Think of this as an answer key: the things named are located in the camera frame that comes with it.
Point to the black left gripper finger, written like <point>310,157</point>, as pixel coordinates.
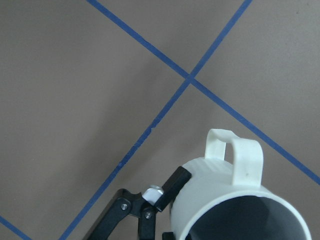
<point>143,206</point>

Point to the white mug with HOME text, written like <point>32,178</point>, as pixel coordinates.
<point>225,200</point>

